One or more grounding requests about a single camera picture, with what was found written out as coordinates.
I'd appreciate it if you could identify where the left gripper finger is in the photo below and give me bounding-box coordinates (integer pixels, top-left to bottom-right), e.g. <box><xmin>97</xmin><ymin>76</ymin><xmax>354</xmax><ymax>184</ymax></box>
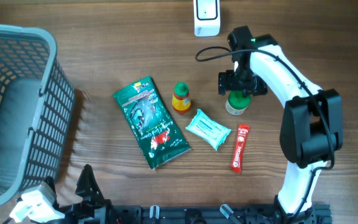
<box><xmin>44</xmin><ymin>176</ymin><xmax>56</xmax><ymax>194</ymax></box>
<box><xmin>75</xmin><ymin>164</ymin><xmax>104</xmax><ymax>202</ymax></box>

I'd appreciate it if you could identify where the teal wet wipes pack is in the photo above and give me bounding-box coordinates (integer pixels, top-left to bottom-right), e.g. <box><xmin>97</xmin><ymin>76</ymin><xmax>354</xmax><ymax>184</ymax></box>
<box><xmin>185</xmin><ymin>109</ymin><xmax>231</xmax><ymax>151</ymax></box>

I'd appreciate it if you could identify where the red Nescafe coffee sachet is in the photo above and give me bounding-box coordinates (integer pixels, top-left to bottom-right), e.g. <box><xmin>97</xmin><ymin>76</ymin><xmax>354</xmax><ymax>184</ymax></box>
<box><xmin>231</xmin><ymin>124</ymin><xmax>250</xmax><ymax>174</ymax></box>

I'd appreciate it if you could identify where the green lid jar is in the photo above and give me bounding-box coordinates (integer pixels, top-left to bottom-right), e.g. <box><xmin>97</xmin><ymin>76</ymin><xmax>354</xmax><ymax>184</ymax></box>
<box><xmin>225</xmin><ymin>91</ymin><xmax>252</xmax><ymax>116</ymax></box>

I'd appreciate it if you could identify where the red sauce bottle green cap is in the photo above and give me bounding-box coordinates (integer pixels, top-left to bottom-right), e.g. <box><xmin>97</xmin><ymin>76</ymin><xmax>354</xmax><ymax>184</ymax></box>
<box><xmin>172</xmin><ymin>82</ymin><xmax>191</xmax><ymax>114</ymax></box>

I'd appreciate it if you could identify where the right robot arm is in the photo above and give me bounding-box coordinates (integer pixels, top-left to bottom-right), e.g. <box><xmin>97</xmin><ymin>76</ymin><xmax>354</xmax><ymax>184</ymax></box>
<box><xmin>218</xmin><ymin>26</ymin><xmax>343</xmax><ymax>223</ymax></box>

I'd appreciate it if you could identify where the green snack packet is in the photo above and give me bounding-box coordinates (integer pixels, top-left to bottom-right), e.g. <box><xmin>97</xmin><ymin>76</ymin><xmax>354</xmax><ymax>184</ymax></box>
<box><xmin>113</xmin><ymin>76</ymin><xmax>191</xmax><ymax>169</ymax></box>

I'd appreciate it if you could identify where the black right camera cable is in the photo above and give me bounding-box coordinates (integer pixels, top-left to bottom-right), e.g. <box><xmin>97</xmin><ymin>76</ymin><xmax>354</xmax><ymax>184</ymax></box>
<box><xmin>195</xmin><ymin>46</ymin><xmax>337</xmax><ymax>224</ymax></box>

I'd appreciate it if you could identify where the grey plastic mesh basket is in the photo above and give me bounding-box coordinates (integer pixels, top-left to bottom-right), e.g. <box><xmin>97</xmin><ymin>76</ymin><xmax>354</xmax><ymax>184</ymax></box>
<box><xmin>0</xmin><ymin>25</ymin><xmax>75</xmax><ymax>206</ymax></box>

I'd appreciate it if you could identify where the white barcode scanner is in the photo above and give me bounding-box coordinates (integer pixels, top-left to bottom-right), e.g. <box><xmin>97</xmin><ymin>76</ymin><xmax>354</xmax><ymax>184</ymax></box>
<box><xmin>193</xmin><ymin>0</ymin><xmax>221</xmax><ymax>37</ymax></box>

